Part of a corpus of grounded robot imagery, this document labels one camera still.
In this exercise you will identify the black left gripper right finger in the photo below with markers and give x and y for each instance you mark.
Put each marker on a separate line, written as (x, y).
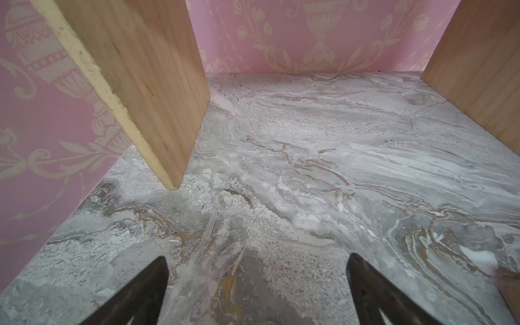
(375, 297)

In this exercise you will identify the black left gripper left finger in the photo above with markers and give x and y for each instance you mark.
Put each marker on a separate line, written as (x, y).
(139, 301)

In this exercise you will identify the wooden two-tier shelf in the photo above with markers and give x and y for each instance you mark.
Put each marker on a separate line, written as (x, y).
(141, 58)

